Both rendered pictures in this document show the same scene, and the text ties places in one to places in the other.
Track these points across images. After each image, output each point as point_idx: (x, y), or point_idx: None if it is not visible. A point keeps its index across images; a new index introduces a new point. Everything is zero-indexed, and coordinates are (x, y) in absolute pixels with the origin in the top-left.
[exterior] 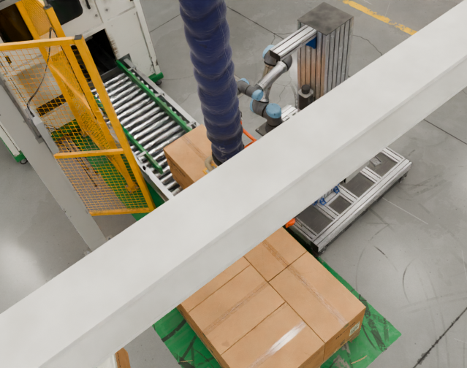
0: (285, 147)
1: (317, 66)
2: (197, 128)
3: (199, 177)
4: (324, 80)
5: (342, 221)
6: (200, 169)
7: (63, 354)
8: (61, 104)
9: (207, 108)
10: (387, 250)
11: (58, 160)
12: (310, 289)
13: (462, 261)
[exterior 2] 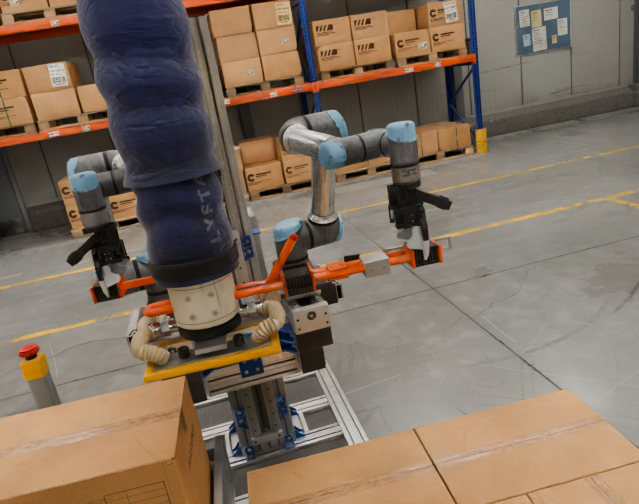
0: None
1: (205, 96)
2: None
3: (120, 457)
4: (227, 118)
5: (353, 423)
6: (101, 449)
7: None
8: None
9: (152, 36)
10: (422, 420)
11: None
12: (507, 445)
13: (474, 363)
